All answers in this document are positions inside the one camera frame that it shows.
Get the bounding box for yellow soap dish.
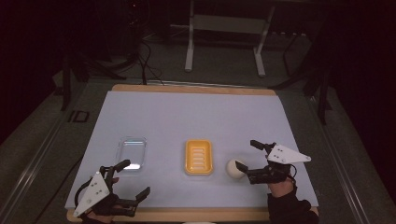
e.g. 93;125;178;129
184;138;215;176

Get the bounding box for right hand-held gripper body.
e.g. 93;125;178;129
247;142;312;186

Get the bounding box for white round soap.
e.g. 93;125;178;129
225;158;248;180

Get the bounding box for wooden table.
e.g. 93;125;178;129
65;83;320;224

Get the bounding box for metal floor rail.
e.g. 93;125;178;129
0;106;71;220
306;94;373;224

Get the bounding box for person's right hand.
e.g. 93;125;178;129
268;179;296;199

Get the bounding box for person's left hand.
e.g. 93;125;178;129
81;176;121;224

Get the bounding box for black floor socket box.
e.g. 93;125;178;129
67;109;91;123

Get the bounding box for white metal stand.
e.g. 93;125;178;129
169;0;276;78

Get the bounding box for light blue table mat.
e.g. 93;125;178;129
64;90;319;210

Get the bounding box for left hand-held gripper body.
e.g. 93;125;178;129
73;166;138;218

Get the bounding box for black floor cables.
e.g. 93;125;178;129
135;39;165;86

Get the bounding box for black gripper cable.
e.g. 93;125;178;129
74;177;95;209
288;163;298;185

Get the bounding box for clear plastic soap dish lid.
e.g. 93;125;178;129
116;135;149;174

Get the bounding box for black metal stand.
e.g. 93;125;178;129
268;31;333;126
60;51;127;112

